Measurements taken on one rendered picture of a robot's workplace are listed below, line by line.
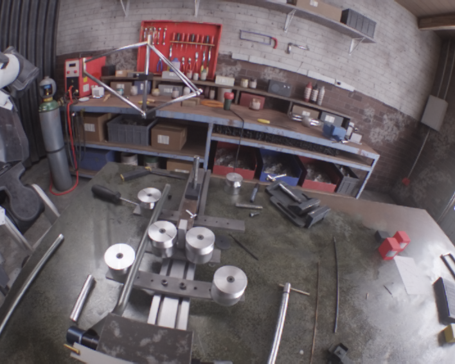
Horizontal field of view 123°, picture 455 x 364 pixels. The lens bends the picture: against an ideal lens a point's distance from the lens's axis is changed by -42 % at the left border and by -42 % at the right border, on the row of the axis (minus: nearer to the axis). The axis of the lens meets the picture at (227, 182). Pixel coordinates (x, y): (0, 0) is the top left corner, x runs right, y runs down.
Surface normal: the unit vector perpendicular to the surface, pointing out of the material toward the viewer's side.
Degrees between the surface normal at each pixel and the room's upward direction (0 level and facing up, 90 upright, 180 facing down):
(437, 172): 90
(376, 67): 90
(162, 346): 0
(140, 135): 90
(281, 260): 0
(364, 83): 90
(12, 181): 51
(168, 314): 0
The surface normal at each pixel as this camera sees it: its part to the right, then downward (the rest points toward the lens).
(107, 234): 0.16, -0.83
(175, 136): -0.08, 0.54
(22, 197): 0.86, -0.36
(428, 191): -0.99, -0.15
